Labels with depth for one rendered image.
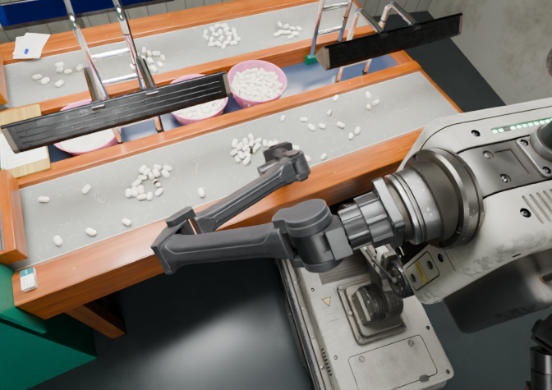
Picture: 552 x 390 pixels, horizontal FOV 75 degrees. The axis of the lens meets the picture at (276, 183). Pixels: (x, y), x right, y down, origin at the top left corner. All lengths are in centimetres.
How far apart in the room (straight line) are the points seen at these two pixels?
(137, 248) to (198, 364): 82
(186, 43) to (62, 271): 116
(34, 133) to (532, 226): 111
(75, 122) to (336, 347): 113
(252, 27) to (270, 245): 151
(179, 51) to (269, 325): 140
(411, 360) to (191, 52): 160
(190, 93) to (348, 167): 65
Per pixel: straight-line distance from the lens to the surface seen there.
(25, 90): 185
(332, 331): 145
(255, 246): 65
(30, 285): 128
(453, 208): 57
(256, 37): 194
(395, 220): 54
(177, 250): 78
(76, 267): 127
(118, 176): 142
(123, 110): 113
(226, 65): 173
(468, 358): 218
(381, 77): 181
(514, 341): 233
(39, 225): 142
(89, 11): 158
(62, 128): 114
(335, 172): 137
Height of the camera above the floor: 187
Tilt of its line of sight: 57 degrees down
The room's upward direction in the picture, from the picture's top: 9 degrees clockwise
